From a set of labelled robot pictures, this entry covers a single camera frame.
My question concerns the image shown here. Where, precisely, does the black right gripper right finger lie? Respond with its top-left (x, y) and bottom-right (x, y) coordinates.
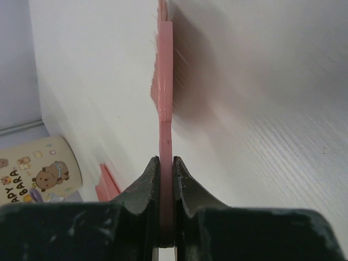
top-left (173, 157), bottom-right (344, 261)

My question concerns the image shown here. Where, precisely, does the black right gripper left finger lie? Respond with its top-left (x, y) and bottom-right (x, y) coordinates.
top-left (1, 157), bottom-right (160, 260)

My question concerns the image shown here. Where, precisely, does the pink dustpan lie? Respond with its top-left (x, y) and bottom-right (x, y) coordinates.
top-left (95, 164), bottom-right (121, 202)

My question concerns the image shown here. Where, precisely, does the pink hand brush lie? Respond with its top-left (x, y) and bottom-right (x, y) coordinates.
top-left (151, 1), bottom-right (175, 248)

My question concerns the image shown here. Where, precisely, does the beige capybara bucket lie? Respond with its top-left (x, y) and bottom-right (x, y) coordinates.
top-left (1, 136), bottom-right (83, 205)

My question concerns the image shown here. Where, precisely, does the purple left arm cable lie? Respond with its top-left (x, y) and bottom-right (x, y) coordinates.
top-left (28, 188), bottom-right (44, 204)

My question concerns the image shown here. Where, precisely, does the left aluminium frame post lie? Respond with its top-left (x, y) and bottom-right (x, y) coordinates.
top-left (0, 119), bottom-right (44, 136)

